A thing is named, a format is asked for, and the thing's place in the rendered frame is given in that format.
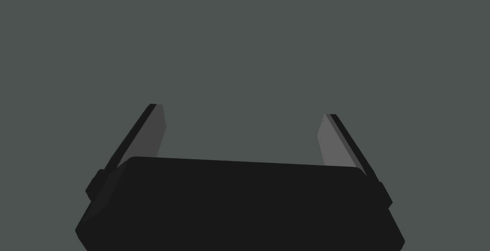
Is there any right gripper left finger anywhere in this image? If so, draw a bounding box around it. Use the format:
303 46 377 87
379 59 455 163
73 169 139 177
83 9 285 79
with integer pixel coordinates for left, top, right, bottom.
104 103 167 171

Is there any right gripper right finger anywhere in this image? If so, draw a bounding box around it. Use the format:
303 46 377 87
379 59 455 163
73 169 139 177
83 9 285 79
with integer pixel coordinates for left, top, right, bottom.
317 113 380 184

